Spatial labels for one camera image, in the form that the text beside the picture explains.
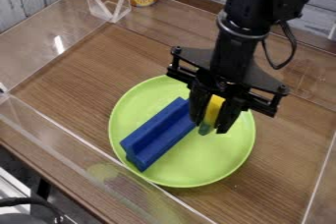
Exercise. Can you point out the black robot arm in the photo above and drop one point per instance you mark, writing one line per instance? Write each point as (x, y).
(226, 71)

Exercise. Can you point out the blue plastic block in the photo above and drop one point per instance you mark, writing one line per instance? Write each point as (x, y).
(158, 135)

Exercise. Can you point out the yellow toy banana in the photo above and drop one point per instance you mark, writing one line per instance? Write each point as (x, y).
(211, 115)

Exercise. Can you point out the green round plate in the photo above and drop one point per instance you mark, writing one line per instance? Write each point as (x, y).
(201, 159)

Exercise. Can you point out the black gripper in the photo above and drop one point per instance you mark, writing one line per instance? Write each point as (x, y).
(255, 90)

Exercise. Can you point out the clear acrylic tray wall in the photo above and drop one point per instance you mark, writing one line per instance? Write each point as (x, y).
(70, 62)

